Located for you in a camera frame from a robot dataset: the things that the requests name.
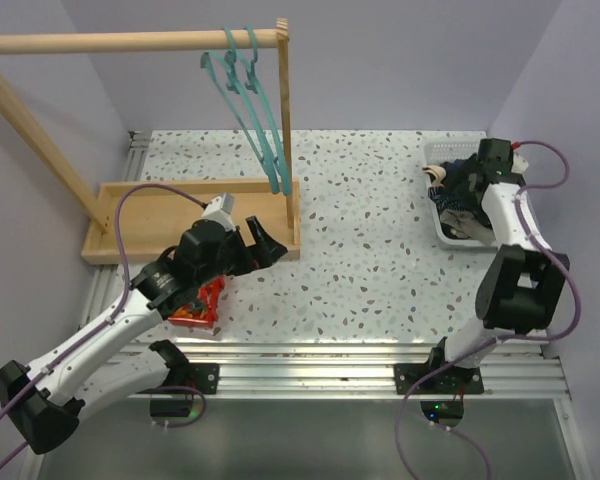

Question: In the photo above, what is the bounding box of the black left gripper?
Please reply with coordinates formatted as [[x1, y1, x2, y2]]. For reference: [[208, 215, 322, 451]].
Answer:
[[196, 215, 286, 286]]

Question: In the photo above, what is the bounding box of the navy striped underwear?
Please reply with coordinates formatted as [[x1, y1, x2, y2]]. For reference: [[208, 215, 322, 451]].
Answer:
[[428, 164, 486, 214]]

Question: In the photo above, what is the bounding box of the teal hanger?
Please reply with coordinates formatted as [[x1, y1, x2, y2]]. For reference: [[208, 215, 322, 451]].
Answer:
[[200, 27, 281, 194], [224, 26, 292, 196]]

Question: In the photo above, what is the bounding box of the beige grey underwear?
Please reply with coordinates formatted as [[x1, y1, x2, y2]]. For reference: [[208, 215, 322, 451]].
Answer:
[[439, 210, 495, 246]]

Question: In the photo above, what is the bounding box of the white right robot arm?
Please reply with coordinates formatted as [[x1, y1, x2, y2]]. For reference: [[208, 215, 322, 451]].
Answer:
[[425, 138, 570, 393]]

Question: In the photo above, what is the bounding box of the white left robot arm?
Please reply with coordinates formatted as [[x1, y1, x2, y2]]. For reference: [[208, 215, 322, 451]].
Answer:
[[0, 216, 288, 454]]

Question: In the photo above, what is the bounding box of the pile of clothes in basket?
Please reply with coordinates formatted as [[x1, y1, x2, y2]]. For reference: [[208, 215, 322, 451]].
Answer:
[[422, 156, 476, 194]]

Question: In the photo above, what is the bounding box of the white laundry basket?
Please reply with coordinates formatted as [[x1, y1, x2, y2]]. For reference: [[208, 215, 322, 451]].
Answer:
[[422, 139, 496, 249]]

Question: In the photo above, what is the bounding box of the red clothespin bin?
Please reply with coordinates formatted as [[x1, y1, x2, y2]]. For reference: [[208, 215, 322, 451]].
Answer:
[[168, 276, 225, 329]]

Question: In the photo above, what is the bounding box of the wooden clothes rack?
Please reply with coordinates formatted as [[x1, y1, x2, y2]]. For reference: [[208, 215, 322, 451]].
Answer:
[[0, 18, 301, 265]]

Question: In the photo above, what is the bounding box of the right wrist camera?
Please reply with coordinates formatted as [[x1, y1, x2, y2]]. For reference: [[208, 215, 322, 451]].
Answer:
[[511, 142, 529, 175]]

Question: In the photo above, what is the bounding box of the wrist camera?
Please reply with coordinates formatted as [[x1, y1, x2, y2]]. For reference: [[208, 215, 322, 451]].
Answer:
[[511, 142, 529, 175], [201, 193, 236, 231]]

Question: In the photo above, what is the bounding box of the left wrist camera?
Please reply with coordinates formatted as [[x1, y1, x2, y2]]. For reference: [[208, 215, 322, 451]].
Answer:
[[201, 193, 236, 231]]

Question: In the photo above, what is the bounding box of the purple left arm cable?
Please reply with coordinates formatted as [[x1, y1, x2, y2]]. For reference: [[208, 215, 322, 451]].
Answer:
[[0, 183, 206, 476]]

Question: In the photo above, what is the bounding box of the aluminium table rail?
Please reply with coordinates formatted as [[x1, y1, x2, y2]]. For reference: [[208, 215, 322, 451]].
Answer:
[[74, 264, 571, 401]]

